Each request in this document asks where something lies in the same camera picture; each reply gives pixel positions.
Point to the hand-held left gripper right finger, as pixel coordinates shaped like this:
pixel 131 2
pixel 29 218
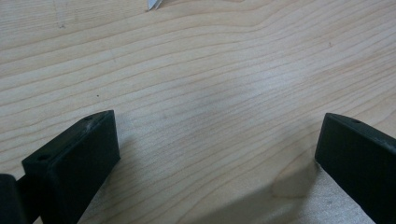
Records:
pixel 358 161

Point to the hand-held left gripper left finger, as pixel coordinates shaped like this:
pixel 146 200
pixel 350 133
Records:
pixel 77 161

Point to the panda plush toy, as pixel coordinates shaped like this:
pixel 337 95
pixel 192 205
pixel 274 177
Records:
pixel 152 3

